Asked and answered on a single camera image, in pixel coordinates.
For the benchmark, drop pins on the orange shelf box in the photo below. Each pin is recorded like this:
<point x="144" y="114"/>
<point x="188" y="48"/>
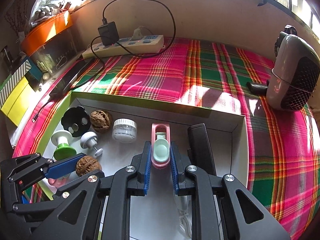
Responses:
<point x="44" y="32"/>

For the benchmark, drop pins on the pink clip with mint pad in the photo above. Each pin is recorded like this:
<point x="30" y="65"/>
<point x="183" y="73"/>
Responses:
<point x="57" y="183"/>

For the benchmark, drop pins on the green white cardboard box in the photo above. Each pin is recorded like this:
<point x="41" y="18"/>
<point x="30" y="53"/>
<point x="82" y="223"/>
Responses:
<point x="155" y="215"/>

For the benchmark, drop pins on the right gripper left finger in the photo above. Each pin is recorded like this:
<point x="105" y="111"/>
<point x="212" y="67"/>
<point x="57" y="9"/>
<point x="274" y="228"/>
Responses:
<point x="139" y="185"/>

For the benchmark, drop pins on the green white spool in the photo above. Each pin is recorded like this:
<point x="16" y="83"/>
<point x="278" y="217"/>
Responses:
<point x="61" y="139"/>

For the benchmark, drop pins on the black smartphone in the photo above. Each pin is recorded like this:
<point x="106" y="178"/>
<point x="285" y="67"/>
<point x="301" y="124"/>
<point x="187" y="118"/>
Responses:
<point x="65" y="84"/>

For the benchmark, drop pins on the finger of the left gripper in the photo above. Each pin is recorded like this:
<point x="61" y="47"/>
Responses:
<point x="63" y="167"/>
<point x="75" y="187"/>

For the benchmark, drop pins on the small white wheel knob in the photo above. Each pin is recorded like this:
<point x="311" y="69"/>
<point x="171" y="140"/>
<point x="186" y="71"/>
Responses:
<point x="89" y="140"/>

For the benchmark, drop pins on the yellow box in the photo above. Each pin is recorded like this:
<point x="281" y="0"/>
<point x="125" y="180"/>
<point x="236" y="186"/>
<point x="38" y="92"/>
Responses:
<point x="15" y="104"/>

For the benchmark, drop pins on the black round disc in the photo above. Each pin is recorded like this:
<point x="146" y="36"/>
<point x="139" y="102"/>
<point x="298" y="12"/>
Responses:
<point x="76" y="121"/>

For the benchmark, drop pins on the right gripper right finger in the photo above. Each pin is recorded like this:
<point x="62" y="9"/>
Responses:
<point x="178" y="163"/>

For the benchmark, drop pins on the black silver lighter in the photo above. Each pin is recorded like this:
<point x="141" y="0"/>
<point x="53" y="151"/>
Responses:
<point x="200" y="152"/>

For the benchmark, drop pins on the white power strip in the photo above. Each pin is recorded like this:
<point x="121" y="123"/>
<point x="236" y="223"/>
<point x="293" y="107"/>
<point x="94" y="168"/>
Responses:
<point x="150" y="44"/>

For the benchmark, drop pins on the plaid pink green cloth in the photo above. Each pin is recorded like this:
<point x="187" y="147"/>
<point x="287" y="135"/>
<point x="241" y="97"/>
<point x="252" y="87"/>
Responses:
<point x="283" y="146"/>

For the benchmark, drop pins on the black charger adapter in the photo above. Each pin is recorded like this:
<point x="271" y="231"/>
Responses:
<point x="108" y="33"/>

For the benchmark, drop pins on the brown walnut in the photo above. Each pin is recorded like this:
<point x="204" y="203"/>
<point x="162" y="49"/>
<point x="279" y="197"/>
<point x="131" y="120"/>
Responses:
<point x="87" y="164"/>
<point x="101" y="121"/>

